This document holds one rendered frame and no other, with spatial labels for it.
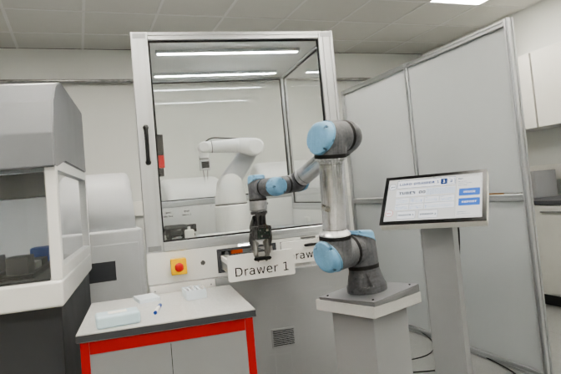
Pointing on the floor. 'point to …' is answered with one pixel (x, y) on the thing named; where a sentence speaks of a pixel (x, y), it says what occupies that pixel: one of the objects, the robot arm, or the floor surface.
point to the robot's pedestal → (371, 336)
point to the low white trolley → (173, 336)
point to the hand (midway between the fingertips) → (261, 258)
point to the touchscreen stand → (446, 300)
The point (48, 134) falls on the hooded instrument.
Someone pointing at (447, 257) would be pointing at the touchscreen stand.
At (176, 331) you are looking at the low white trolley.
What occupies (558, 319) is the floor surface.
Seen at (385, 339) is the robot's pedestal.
